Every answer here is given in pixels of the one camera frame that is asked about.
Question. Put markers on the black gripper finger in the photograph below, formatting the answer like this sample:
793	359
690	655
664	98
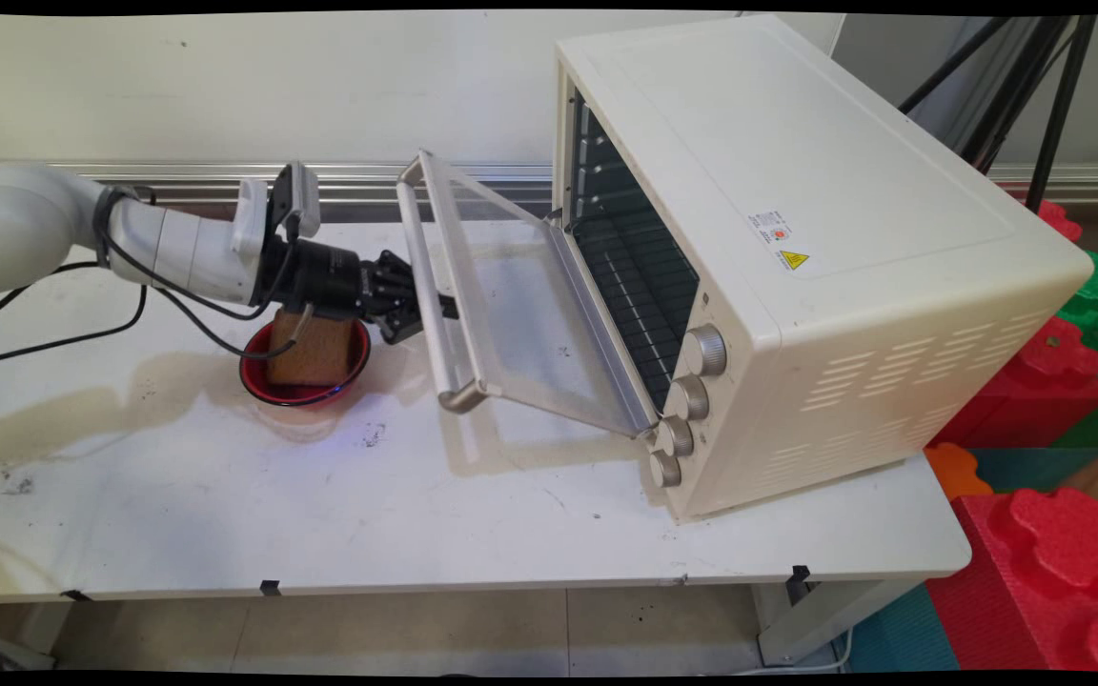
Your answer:
396	319
392	272

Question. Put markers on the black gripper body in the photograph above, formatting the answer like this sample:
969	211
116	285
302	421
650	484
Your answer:
325	278

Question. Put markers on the glass toaster oven door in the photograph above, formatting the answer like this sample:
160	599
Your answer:
520	305

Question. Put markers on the brown toast bread slice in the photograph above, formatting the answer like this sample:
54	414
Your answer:
320	351

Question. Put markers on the red bowl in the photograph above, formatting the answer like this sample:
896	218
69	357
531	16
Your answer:
306	395

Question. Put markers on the black tape strip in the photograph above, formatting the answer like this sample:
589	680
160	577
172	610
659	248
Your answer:
76	595
270	587
800	574

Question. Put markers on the small silver oven knob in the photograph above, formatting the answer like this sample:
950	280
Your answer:
665	469

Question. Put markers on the large silver oven knob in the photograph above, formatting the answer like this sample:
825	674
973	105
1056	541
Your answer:
704	351

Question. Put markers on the white label sticker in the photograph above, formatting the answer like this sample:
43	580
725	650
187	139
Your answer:
770	228

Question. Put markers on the yellow warning sticker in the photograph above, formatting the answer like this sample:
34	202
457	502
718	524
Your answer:
794	260

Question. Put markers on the cream toaster oven body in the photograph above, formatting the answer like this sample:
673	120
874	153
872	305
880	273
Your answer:
844	238

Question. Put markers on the white table leg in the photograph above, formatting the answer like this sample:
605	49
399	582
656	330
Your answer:
825	615

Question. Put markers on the orange foam piece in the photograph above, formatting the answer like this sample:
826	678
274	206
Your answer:
954	472

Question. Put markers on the teal foam mat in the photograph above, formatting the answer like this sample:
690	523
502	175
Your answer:
902	634

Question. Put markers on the small red foam piece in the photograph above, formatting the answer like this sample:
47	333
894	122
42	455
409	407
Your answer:
1059	221

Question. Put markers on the black tripod stand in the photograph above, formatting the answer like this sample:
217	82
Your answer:
1054	105

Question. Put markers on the large red foam block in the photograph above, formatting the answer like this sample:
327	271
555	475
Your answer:
1035	581

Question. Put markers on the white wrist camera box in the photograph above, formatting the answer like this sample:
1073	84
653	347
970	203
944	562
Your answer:
294	195

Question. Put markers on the metal wall rail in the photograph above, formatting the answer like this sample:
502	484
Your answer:
358	181

